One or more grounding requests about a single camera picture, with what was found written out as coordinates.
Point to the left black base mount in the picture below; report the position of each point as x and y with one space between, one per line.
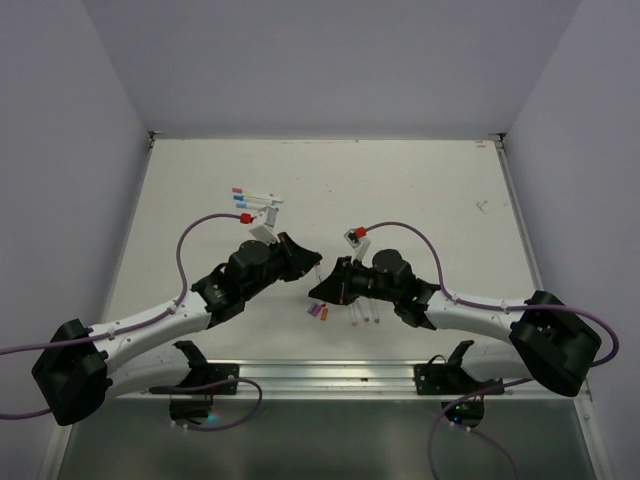
199 372

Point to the orange white pen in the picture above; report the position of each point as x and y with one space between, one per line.
353 315

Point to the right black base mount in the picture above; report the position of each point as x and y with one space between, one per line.
441 377

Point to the light blue capped pen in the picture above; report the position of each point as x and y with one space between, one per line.
255 206

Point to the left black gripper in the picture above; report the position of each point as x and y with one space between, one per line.
298 259

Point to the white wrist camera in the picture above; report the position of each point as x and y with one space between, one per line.
359 242
263 224

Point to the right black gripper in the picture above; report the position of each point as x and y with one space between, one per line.
332 288

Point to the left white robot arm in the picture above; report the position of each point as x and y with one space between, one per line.
83 366

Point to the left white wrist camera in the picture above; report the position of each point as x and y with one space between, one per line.
263 224

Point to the blue capped white pen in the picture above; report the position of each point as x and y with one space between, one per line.
239 198

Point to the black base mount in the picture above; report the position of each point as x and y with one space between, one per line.
199 372
441 377

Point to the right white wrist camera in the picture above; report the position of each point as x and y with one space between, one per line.
359 242

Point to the aluminium mounting rail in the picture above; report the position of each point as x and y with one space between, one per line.
285 380

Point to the pink capped white pen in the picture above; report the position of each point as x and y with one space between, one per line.
251 193

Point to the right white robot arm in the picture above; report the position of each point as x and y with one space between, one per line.
537 338

